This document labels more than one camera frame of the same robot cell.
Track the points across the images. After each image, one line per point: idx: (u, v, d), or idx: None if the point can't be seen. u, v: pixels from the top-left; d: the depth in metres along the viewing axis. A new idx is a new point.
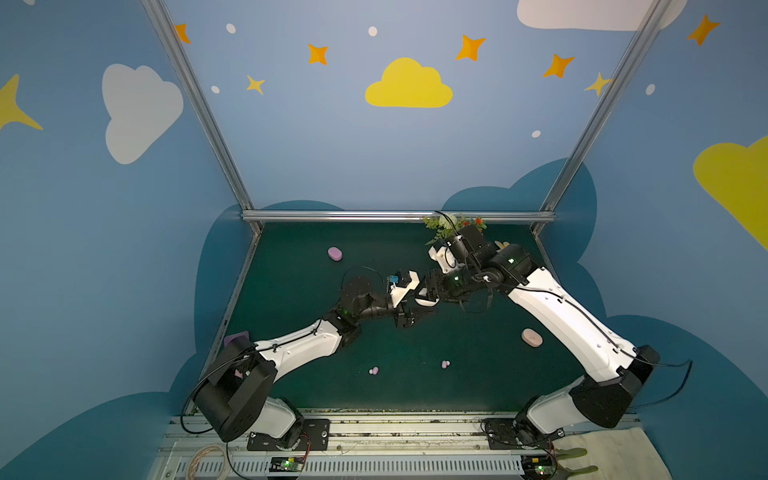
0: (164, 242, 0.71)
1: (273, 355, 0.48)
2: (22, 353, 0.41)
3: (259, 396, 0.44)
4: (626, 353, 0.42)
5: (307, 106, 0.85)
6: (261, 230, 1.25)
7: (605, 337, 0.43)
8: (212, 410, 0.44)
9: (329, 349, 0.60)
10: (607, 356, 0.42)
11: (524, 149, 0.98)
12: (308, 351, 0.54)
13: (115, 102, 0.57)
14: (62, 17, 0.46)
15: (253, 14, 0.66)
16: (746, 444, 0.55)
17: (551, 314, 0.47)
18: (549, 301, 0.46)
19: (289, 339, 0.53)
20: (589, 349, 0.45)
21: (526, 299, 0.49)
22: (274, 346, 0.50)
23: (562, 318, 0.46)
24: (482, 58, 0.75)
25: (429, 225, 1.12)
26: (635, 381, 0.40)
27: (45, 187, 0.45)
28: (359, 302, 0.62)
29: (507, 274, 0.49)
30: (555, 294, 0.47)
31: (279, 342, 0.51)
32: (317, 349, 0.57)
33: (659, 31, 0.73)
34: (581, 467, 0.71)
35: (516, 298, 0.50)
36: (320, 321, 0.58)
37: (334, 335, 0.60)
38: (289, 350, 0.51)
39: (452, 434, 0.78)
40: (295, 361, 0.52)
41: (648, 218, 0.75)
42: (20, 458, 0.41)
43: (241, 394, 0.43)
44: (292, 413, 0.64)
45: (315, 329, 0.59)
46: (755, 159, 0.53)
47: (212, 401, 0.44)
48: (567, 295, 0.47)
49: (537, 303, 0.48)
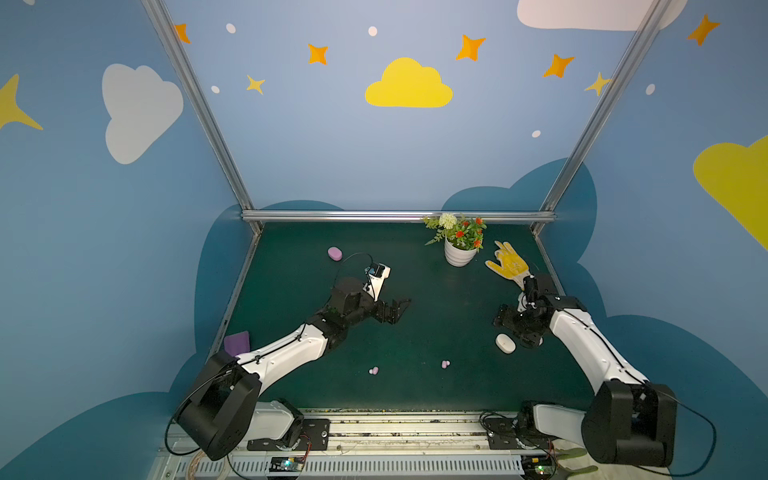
0: (164, 242, 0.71)
1: (256, 366, 0.47)
2: (22, 352, 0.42)
3: (245, 412, 0.43)
4: (630, 374, 0.45)
5: (307, 104, 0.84)
6: (261, 230, 1.25)
7: (616, 360, 0.47)
8: (200, 427, 0.42)
9: (315, 354, 0.59)
10: (607, 368, 0.46)
11: (525, 149, 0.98)
12: (293, 358, 0.53)
13: (114, 101, 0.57)
14: (62, 19, 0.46)
15: (253, 14, 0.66)
16: (746, 443, 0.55)
17: (574, 337, 0.55)
18: (575, 326, 0.55)
19: (272, 349, 0.52)
20: (597, 366, 0.49)
21: (559, 324, 0.59)
22: (257, 358, 0.49)
23: (583, 340, 0.52)
24: (482, 58, 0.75)
25: (429, 225, 1.12)
26: (625, 391, 0.42)
27: (45, 186, 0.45)
28: (353, 301, 0.65)
29: (550, 305, 0.62)
30: (581, 323, 0.55)
31: (262, 352, 0.50)
32: (303, 354, 0.56)
33: (659, 31, 0.73)
34: (581, 468, 0.71)
35: (554, 328, 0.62)
36: (303, 327, 0.60)
37: (318, 339, 0.59)
38: (273, 360, 0.50)
39: (452, 434, 0.78)
40: (281, 369, 0.51)
41: (648, 219, 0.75)
42: (20, 459, 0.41)
43: (225, 412, 0.42)
44: (290, 413, 0.64)
45: (299, 335, 0.57)
46: (755, 158, 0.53)
47: (198, 419, 0.43)
48: (594, 326, 0.54)
49: (568, 329, 0.57)
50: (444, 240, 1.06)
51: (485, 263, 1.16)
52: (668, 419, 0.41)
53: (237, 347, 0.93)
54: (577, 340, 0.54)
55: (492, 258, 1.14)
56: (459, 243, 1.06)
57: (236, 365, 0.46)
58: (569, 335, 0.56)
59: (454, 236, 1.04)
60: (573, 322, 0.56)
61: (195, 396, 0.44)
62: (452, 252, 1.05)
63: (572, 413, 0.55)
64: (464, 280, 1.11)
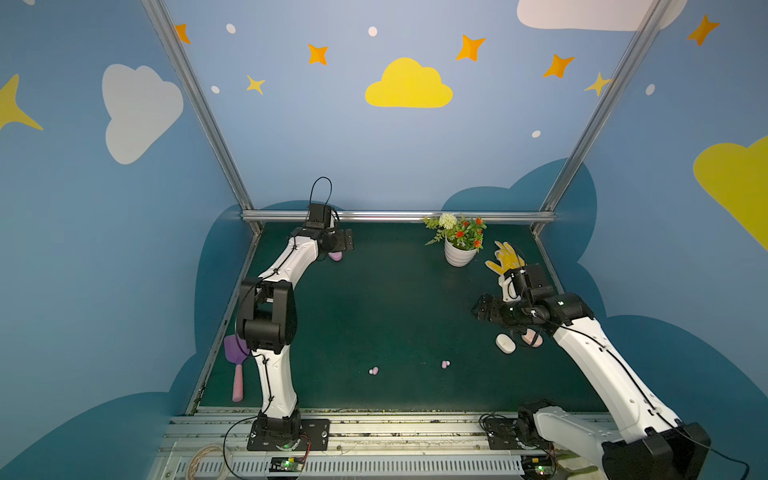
0: (164, 241, 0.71)
1: (277, 276, 0.57)
2: (23, 352, 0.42)
3: (290, 308, 0.55)
4: (663, 419, 0.40)
5: (308, 105, 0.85)
6: (261, 230, 1.25)
7: (642, 395, 0.43)
8: (261, 334, 0.55)
9: (312, 255, 0.70)
10: (637, 412, 0.42)
11: (525, 149, 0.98)
12: (300, 262, 0.63)
13: (114, 102, 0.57)
14: (63, 20, 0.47)
15: (254, 14, 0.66)
16: (746, 441, 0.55)
17: (589, 359, 0.49)
18: (589, 347, 0.48)
19: (281, 261, 0.61)
20: (621, 403, 0.44)
21: (568, 341, 0.52)
22: (275, 270, 0.59)
23: (599, 366, 0.47)
24: (482, 58, 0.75)
25: (429, 225, 1.12)
26: (665, 445, 0.38)
27: (46, 187, 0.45)
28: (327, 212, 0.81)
29: (553, 313, 0.54)
30: (596, 342, 0.48)
31: (276, 267, 0.59)
32: (304, 256, 0.65)
33: (659, 31, 0.73)
34: (582, 468, 0.71)
35: (560, 340, 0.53)
36: (293, 238, 0.70)
37: (309, 241, 0.69)
38: (288, 268, 0.60)
39: (452, 434, 0.78)
40: (295, 272, 0.61)
41: (648, 219, 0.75)
42: (20, 458, 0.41)
43: (279, 311, 0.54)
44: (291, 401, 0.66)
45: (295, 245, 0.67)
46: (754, 159, 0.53)
47: (257, 330, 0.55)
48: (611, 347, 0.48)
49: (578, 348, 0.50)
50: (443, 241, 1.07)
51: (485, 263, 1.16)
52: (699, 459, 0.39)
53: (237, 347, 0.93)
54: (591, 364, 0.49)
55: (492, 258, 1.14)
56: (459, 243, 1.06)
57: (262, 283, 0.57)
58: (579, 355, 0.51)
59: (454, 236, 1.04)
60: (587, 343, 0.49)
61: (245, 315, 0.55)
62: (451, 252, 1.05)
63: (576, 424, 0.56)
64: (464, 280, 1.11)
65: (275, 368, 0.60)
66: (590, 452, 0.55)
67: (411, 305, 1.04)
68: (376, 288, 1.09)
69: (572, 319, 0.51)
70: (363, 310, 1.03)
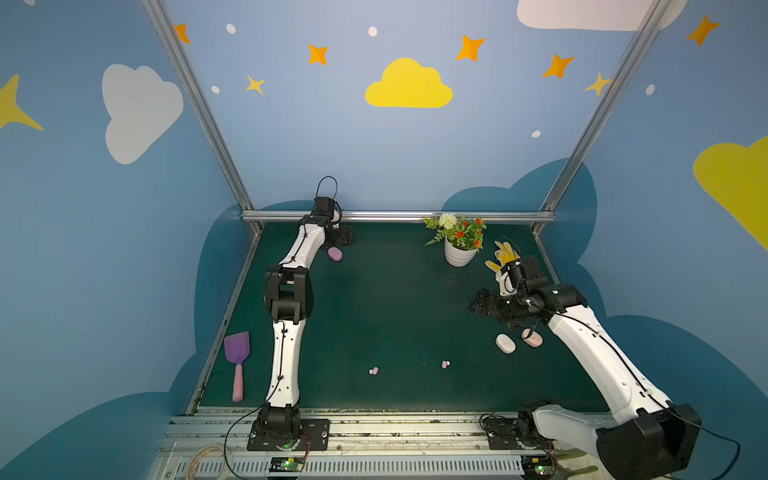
0: (164, 241, 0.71)
1: (293, 262, 0.69)
2: (21, 353, 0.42)
3: (307, 289, 0.66)
4: (654, 400, 0.41)
5: (307, 104, 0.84)
6: (261, 230, 1.25)
7: (634, 378, 0.43)
8: (285, 310, 0.68)
9: (320, 241, 0.80)
10: (629, 394, 0.42)
11: (525, 149, 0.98)
12: (311, 247, 0.74)
13: (114, 101, 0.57)
14: (63, 20, 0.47)
15: (254, 15, 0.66)
16: (745, 440, 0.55)
17: (582, 345, 0.50)
18: (583, 333, 0.49)
19: (296, 249, 0.72)
20: (614, 387, 0.45)
21: (562, 329, 0.53)
22: (292, 258, 0.70)
23: (592, 352, 0.48)
24: (482, 58, 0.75)
25: (429, 225, 1.12)
26: (656, 425, 0.39)
27: (45, 188, 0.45)
28: (332, 205, 0.92)
29: (548, 301, 0.55)
30: (590, 329, 0.49)
31: (293, 254, 0.71)
32: (315, 242, 0.76)
33: (659, 31, 0.73)
34: (581, 468, 0.71)
35: (555, 328, 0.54)
36: (305, 228, 0.79)
37: (317, 229, 0.79)
38: (302, 255, 0.71)
39: (452, 434, 0.78)
40: (308, 257, 0.71)
41: (648, 219, 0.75)
42: (20, 458, 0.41)
43: (299, 291, 0.66)
44: (291, 396, 0.67)
45: (305, 234, 0.77)
46: (753, 159, 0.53)
47: (282, 306, 0.68)
48: (604, 333, 0.48)
49: (572, 335, 0.51)
50: (443, 241, 1.07)
51: (485, 263, 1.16)
52: (691, 440, 0.40)
53: (237, 347, 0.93)
54: (584, 349, 0.50)
55: (492, 258, 1.14)
56: (459, 243, 1.06)
57: (284, 269, 0.68)
58: (573, 341, 0.52)
59: (454, 236, 1.04)
60: (581, 330, 0.50)
61: (273, 294, 0.67)
62: (452, 252, 1.05)
63: (575, 420, 0.55)
64: (464, 280, 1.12)
65: (290, 342, 0.68)
66: (589, 446, 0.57)
67: (411, 305, 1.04)
68: (376, 288, 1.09)
69: (566, 306, 0.52)
70: (363, 310, 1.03)
